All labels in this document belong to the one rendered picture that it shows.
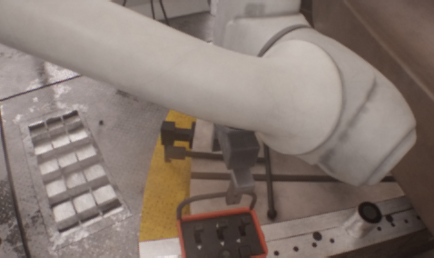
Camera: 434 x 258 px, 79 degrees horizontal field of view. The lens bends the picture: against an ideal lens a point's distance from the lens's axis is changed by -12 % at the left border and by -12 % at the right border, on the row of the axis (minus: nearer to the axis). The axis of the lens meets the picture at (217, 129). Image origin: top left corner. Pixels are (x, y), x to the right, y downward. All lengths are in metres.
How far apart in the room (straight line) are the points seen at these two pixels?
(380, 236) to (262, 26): 0.83
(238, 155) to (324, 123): 0.25
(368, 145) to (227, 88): 0.12
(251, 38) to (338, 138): 0.15
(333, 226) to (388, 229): 0.19
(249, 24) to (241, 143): 0.20
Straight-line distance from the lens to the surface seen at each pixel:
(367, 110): 0.26
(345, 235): 0.98
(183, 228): 0.74
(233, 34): 0.35
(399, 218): 1.12
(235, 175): 0.49
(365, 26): 1.09
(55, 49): 0.21
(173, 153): 1.46
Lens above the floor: 1.47
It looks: 45 degrees down
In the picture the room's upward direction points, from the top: 9 degrees clockwise
